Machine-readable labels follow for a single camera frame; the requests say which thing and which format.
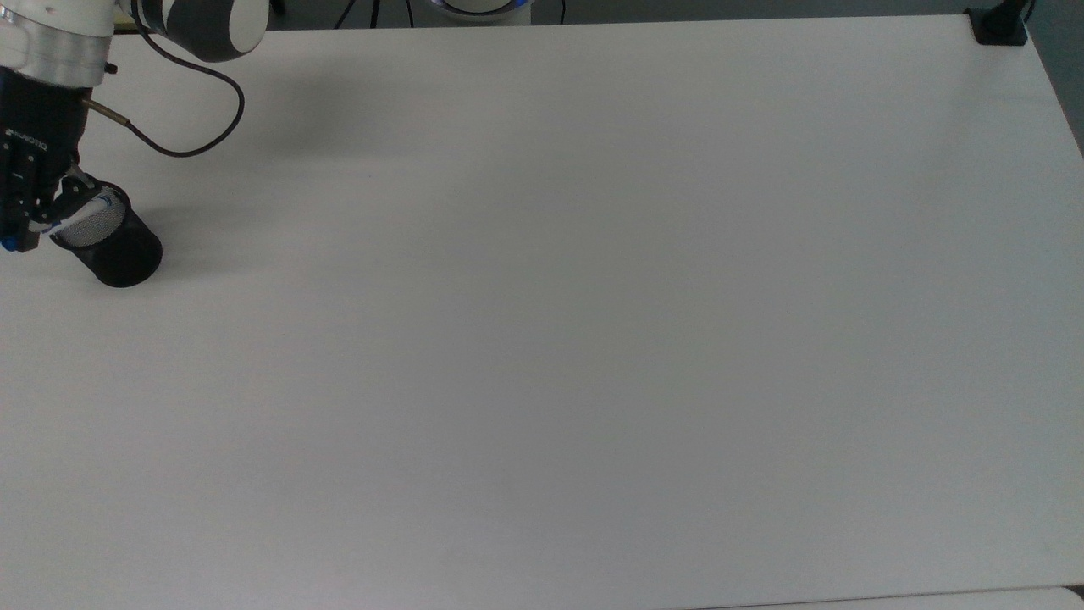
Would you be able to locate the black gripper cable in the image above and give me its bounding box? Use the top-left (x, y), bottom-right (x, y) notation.
top-left (83, 24), bottom-right (246, 159)

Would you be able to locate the black corner table clamp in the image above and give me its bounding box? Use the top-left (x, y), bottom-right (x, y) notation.
top-left (965, 0), bottom-right (1037, 47)

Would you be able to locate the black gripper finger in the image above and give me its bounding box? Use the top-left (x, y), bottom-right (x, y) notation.
top-left (42, 165), bottom-right (99, 225)
top-left (0, 219), bottom-right (43, 255)

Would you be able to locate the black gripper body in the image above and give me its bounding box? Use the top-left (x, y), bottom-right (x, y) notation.
top-left (0, 67), bottom-right (93, 231)

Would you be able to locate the blue and white marker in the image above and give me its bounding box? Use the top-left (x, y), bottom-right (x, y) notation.
top-left (0, 191), bottom-right (118, 253)

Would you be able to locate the black mesh pen cup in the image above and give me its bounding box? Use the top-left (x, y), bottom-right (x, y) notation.
top-left (48, 181), bottom-right (163, 289)

